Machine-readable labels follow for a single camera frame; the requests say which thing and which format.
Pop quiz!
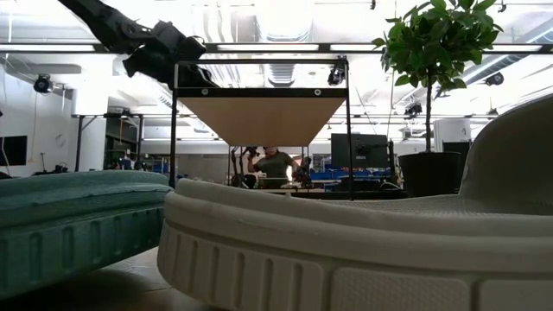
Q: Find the white cylindrical column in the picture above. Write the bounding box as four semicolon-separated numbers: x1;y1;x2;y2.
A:
434;117;472;152

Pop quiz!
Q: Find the teal green rubber slide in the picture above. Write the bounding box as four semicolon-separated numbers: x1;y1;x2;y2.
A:
0;169;174;300

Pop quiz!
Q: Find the blue storage bin rack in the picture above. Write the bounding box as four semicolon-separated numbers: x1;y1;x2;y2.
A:
308;168;392;181

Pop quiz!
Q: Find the dark wall screen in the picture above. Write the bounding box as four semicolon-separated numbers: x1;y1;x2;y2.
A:
0;135;28;168

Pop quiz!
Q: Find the black overhead crossbar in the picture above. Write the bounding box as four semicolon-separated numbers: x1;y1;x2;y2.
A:
0;41;553;54

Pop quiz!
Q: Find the light grey rubber slide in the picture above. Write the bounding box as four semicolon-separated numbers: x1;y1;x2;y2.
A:
157;93;553;311

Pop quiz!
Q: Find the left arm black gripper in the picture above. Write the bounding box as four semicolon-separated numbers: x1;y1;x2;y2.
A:
123;20;219;89

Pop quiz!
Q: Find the black background table frame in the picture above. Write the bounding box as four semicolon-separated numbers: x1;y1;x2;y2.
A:
71;112;146;172

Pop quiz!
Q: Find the green potted plant black pot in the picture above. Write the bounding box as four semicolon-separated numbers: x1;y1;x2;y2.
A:
371;0;505;199

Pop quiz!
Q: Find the black aluminium rig frame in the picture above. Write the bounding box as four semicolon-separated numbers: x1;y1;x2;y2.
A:
289;189;410;200

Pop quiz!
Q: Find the person at background station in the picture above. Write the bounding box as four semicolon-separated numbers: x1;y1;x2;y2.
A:
246;146;302;189

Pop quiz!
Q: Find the black computer monitor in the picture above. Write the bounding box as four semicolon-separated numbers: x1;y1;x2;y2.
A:
330;132;390;169

